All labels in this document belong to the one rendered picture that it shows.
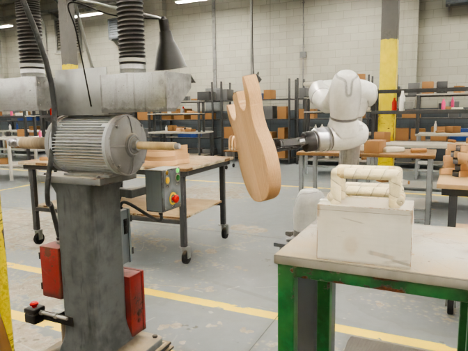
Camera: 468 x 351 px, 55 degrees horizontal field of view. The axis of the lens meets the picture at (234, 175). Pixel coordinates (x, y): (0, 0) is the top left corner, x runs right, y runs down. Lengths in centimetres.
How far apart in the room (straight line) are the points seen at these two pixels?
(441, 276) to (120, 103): 122
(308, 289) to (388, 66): 646
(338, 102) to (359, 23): 1129
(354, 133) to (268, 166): 40
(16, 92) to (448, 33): 1139
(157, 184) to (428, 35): 1104
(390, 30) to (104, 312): 727
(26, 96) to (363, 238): 148
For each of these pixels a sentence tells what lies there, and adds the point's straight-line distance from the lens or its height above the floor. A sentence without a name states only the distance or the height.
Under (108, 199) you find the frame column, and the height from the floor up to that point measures 100.
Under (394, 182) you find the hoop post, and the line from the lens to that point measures 135.
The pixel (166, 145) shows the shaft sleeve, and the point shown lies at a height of 125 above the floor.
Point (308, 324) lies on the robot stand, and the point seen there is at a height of 29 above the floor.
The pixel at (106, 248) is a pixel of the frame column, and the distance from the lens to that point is 209.
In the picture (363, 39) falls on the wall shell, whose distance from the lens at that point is 1281.
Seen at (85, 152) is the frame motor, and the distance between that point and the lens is 194.
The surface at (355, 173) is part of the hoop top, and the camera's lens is 135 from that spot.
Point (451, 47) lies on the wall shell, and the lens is 1259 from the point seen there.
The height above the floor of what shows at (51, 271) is 68.
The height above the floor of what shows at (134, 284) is 57.
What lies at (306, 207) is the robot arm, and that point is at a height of 89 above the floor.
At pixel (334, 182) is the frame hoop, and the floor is 117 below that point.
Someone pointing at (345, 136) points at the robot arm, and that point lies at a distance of 167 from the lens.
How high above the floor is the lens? 138
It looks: 8 degrees down
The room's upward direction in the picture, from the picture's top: 1 degrees counter-clockwise
